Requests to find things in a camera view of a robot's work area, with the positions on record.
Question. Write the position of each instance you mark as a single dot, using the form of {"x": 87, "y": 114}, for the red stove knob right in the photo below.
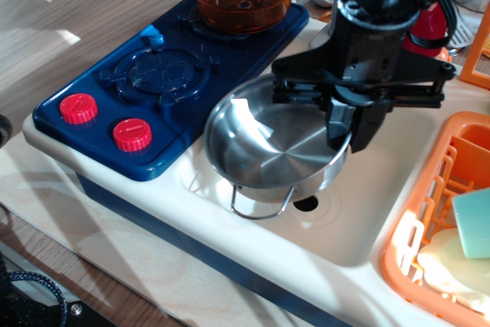
{"x": 132, "y": 135}

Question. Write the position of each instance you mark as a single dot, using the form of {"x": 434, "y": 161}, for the orange plastic frame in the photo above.
{"x": 469, "y": 74}

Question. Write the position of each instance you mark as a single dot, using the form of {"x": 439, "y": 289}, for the stainless steel pan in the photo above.
{"x": 271, "y": 152}

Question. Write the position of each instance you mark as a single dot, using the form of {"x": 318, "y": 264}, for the black mount plate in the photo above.
{"x": 25, "y": 312}

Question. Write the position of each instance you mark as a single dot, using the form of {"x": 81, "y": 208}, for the orange dish rack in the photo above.
{"x": 458, "y": 162}

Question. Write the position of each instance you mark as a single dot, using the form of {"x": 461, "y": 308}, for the teal plastic cup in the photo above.
{"x": 472, "y": 220}

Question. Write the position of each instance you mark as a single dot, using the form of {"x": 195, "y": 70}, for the pale yellow plastic plate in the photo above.
{"x": 448, "y": 270}

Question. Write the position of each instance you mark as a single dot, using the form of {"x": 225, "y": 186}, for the dark red plastic cup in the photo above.
{"x": 430, "y": 25}

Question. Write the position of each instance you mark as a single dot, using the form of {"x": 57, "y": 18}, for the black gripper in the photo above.
{"x": 362, "y": 69}

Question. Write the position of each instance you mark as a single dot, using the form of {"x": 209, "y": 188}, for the red stove knob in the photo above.
{"x": 78, "y": 108}
{"x": 132, "y": 135}

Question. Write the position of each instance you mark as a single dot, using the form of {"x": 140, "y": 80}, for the grey slotted spatula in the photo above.
{"x": 461, "y": 38}

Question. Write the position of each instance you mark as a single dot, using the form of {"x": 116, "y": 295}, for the cream toy sink unit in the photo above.
{"x": 316, "y": 264}

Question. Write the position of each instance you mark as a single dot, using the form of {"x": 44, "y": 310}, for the blue toy stove top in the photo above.
{"x": 171, "y": 74}

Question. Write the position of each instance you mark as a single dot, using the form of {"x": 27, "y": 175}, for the red stove knob left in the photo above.
{"x": 78, "y": 108}

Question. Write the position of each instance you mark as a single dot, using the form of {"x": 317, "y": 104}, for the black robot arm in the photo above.
{"x": 362, "y": 72}

